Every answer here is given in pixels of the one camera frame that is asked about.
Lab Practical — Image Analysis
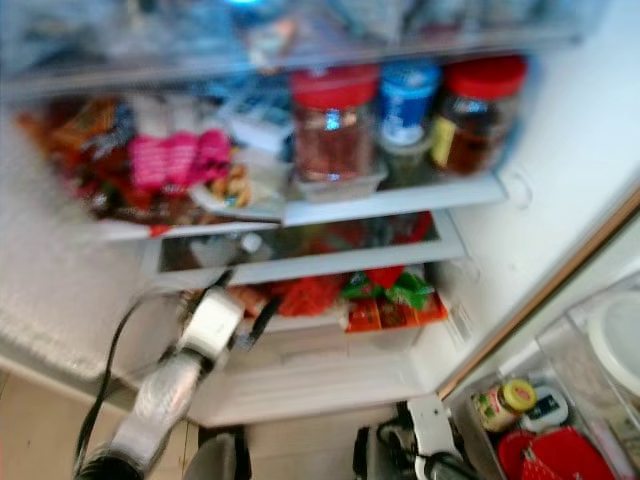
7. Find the white fridge drawer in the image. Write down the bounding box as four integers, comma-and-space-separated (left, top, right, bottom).
190, 300, 451, 426

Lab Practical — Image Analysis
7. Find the white rimmed fridge shelf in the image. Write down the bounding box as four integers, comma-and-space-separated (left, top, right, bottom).
95, 170, 511, 241

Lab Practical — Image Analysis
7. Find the white fridge door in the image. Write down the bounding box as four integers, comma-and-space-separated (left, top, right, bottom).
435, 190, 640, 480

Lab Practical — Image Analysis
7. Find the white fridge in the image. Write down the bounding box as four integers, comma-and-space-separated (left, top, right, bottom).
0, 0, 640, 431

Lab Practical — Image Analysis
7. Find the clear glass fridge shelf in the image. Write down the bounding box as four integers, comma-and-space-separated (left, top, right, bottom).
0, 25, 611, 101

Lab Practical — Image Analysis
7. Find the grey right robot leg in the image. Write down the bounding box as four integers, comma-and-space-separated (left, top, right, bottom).
352, 428, 381, 480

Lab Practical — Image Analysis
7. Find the grey robot leg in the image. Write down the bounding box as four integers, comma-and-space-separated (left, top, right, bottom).
352, 428, 381, 480
185, 430, 253, 480

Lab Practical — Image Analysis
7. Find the red bag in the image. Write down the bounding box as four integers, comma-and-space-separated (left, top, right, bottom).
265, 272, 346, 319

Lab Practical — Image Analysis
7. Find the glass drawer cover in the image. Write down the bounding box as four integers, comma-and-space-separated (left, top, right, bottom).
140, 210, 471, 291

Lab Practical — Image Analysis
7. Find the jar with yellow lid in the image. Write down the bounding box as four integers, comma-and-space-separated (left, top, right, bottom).
470, 378, 539, 433

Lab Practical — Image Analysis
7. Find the orange box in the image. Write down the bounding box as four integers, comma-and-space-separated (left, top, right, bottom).
345, 295, 451, 334

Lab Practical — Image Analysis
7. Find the tray of biscuits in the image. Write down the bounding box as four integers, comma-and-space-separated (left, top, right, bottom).
188, 162, 286, 221

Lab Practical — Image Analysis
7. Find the grey left robot leg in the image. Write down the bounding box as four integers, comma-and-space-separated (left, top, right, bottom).
185, 430, 253, 480

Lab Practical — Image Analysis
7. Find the green package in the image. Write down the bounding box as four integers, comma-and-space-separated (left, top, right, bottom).
340, 268, 436, 311

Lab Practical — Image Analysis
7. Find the clear plastic container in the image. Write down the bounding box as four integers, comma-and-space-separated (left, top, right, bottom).
285, 165, 389, 204

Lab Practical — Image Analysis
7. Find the red container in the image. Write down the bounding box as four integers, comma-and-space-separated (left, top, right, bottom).
498, 425, 619, 480

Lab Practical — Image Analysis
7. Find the pink package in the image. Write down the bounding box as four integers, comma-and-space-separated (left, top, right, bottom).
128, 130, 233, 193

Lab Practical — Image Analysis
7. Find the dark red food package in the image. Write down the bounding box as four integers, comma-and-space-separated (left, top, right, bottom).
75, 150, 201, 226

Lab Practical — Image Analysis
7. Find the glass jar with red lid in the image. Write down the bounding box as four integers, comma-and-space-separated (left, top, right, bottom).
288, 62, 383, 183

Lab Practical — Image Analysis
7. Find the white blue checked package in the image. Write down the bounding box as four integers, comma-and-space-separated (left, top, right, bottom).
220, 90, 296, 156

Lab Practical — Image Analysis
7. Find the white round lid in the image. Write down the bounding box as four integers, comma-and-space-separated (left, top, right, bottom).
585, 290, 640, 401

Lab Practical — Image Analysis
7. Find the orange snack package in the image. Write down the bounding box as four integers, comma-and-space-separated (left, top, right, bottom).
45, 98, 121, 151

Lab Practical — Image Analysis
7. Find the red lid jar yellow label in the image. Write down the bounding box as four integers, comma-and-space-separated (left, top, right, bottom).
428, 55, 529, 176

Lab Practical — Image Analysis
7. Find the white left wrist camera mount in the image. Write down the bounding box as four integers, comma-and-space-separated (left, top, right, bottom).
175, 285, 246, 363

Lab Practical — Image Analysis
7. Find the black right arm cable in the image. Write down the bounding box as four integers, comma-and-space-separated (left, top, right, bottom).
410, 450, 471, 480

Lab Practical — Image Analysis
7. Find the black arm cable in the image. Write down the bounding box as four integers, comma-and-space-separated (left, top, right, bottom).
72, 268, 233, 476
410, 450, 471, 480

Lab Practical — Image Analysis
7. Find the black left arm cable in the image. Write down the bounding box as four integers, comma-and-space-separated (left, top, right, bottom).
72, 268, 233, 476

